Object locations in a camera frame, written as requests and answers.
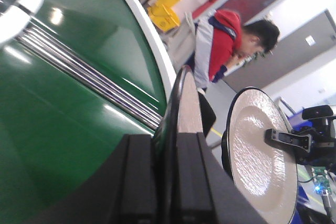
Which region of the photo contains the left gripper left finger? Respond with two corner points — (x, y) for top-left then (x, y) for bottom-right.
(26, 134), (157, 223)

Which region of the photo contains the yellow mop bucket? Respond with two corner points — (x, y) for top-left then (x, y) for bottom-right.
(147, 0), (181, 32)

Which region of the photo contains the shimmering plate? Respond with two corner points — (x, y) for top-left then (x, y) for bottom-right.
(222, 87), (298, 223)
(153, 67), (203, 223)

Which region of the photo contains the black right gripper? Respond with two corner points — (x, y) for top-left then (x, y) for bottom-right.
(265, 105), (335, 166)

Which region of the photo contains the green circuit board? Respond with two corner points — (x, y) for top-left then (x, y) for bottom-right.
(311, 166), (332, 195)

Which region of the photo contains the person in red hoodie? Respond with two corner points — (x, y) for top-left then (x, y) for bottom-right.
(186, 9), (280, 94)

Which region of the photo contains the steel rollers right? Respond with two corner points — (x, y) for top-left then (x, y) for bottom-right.
(15, 23), (162, 130)

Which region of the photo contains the white outer conveyor rim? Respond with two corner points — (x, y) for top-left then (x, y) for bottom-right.
(125, 0), (176, 100)

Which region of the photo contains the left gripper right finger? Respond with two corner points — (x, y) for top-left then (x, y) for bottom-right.
(175, 133), (266, 223)

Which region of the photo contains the white inner conveyor ring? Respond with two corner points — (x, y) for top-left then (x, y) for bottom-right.
(0, 0), (46, 45)

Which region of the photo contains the green circular conveyor belt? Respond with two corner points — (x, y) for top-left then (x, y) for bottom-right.
(1, 0), (168, 223)

